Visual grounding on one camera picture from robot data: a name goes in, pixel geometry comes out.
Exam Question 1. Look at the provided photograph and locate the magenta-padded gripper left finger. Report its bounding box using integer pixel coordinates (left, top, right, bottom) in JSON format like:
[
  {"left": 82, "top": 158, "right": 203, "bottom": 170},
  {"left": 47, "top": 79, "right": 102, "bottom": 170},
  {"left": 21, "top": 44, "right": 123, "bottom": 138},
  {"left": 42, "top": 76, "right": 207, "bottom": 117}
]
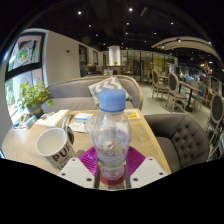
[{"left": 57, "top": 146, "right": 100, "bottom": 190}]

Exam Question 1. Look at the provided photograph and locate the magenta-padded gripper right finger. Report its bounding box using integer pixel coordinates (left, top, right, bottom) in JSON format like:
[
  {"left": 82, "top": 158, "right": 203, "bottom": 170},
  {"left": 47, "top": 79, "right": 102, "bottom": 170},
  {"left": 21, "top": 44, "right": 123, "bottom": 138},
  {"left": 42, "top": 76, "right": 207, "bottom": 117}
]
[{"left": 126, "top": 146, "right": 168, "bottom": 190}]

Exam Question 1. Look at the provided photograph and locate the clear blue-capped water bottle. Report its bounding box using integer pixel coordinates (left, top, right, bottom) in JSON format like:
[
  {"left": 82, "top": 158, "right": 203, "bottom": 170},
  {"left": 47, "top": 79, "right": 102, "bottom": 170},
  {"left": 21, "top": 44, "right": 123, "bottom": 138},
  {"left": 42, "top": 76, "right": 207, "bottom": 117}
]
[{"left": 90, "top": 88, "right": 134, "bottom": 183}]

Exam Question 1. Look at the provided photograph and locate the white mug with dark lettering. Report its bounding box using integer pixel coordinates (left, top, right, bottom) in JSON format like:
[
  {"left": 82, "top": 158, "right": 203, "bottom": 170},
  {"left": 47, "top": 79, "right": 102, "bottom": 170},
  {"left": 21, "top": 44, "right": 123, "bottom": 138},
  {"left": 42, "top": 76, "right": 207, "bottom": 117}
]
[{"left": 34, "top": 124, "right": 77, "bottom": 171}]

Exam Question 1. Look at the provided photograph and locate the grey tufted armchair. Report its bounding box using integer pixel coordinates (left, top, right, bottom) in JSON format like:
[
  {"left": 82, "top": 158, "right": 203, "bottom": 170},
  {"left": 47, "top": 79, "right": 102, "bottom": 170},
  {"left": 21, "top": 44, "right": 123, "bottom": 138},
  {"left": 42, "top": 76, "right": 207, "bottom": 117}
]
[{"left": 143, "top": 113, "right": 212, "bottom": 174}]

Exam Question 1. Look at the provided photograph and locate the clear drinking glass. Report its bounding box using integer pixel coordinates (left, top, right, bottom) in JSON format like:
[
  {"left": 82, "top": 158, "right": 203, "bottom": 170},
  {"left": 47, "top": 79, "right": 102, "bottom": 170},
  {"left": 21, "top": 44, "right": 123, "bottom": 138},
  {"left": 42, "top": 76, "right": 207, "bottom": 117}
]
[{"left": 83, "top": 114, "right": 99, "bottom": 134}]

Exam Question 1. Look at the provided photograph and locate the blue and white leaflet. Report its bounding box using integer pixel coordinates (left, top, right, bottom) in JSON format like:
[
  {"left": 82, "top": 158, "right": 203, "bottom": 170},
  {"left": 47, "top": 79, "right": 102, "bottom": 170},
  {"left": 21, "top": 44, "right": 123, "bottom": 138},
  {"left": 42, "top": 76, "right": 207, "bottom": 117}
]
[{"left": 73, "top": 112, "right": 95, "bottom": 123}]

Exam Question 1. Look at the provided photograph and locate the white rectangular box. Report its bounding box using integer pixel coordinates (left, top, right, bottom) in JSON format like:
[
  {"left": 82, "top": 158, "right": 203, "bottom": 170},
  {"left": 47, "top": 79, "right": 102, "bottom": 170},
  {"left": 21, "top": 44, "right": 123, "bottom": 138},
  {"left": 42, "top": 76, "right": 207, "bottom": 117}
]
[{"left": 34, "top": 109, "right": 71, "bottom": 129}]

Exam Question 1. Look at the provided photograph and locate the yellow card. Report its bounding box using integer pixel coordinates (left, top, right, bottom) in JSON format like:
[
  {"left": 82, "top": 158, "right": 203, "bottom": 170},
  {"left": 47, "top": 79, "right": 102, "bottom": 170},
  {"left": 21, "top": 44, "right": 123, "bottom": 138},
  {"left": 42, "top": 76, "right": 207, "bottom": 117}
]
[{"left": 123, "top": 108, "right": 141, "bottom": 120}]

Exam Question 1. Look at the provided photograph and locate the small light blue box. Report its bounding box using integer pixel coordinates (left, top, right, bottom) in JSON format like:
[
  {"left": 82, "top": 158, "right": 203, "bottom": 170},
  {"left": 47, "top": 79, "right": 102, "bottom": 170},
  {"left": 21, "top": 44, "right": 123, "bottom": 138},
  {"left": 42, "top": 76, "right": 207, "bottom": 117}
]
[{"left": 24, "top": 114, "right": 38, "bottom": 129}]

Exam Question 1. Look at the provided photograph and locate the green potted plant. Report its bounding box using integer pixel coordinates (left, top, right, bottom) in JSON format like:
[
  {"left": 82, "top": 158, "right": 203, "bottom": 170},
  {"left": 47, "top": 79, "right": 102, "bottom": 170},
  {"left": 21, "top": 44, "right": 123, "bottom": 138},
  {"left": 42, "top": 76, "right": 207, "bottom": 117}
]
[{"left": 16, "top": 80, "right": 55, "bottom": 116}]

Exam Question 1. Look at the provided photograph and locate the grey white chevron cushion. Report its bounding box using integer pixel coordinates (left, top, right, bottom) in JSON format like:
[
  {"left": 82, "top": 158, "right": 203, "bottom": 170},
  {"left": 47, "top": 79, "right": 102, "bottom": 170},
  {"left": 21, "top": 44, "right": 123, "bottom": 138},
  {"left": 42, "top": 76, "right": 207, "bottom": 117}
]
[{"left": 88, "top": 75, "right": 133, "bottom": 102}]

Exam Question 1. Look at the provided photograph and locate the person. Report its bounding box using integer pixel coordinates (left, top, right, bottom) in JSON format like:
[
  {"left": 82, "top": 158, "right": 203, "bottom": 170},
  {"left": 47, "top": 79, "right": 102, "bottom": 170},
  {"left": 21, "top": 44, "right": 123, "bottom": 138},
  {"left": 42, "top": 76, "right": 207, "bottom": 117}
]
[{"left": 83, "top": 62, "right": 98, "bottom": 78}]

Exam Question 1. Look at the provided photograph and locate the white round pillar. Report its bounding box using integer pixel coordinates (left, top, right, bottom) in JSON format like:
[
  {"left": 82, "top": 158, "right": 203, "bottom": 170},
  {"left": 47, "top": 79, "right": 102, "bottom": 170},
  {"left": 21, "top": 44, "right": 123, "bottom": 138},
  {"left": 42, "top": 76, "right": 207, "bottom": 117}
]
[{"left": 108, "top": 45, "right": 122, "bottom": 67}]

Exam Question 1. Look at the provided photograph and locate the group of ceiling lights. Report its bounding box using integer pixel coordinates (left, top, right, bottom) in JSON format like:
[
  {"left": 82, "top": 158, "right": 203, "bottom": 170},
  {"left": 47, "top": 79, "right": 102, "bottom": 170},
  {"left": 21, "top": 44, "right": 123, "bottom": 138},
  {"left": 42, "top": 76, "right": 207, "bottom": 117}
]
[{"left": 74, "top": 4, "right": 214, "bottom": 44}]

